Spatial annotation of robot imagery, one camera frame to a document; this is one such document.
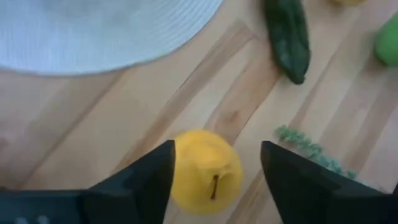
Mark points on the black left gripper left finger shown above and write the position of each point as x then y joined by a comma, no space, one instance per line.
140,199

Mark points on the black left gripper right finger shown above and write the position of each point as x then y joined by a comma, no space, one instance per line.
311,199

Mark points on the yellow pear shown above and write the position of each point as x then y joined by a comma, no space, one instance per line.
205,161

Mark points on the dark green cucumber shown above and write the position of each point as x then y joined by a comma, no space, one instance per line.
289,40

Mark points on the bright green apple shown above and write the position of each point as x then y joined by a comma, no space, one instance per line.
388,43

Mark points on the green succulent plant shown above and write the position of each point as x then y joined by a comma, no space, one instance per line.
298,141

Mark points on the white round plate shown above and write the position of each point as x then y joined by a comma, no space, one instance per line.
93,31

